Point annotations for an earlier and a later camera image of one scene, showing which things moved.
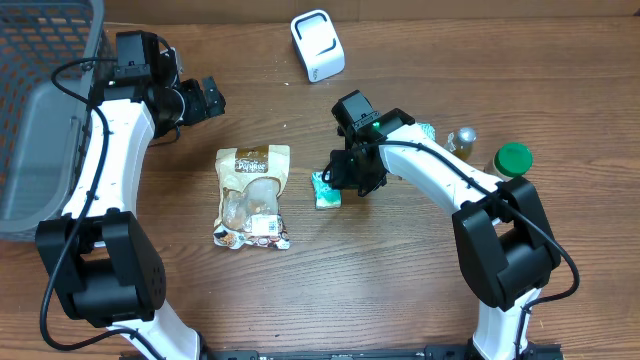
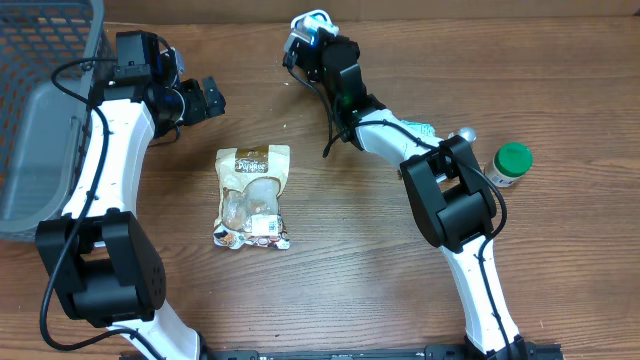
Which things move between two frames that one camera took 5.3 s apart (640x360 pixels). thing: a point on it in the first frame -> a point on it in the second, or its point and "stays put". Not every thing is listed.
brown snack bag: x=251 y=183 stays put
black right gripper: x=361 y=178 -> x=329 y=57
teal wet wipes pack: x=429 y=129 stays put
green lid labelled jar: x=511 y=160 stays put
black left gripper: x=201 y=109 stays put
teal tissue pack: x=326 y=197 -> x=317 y=19
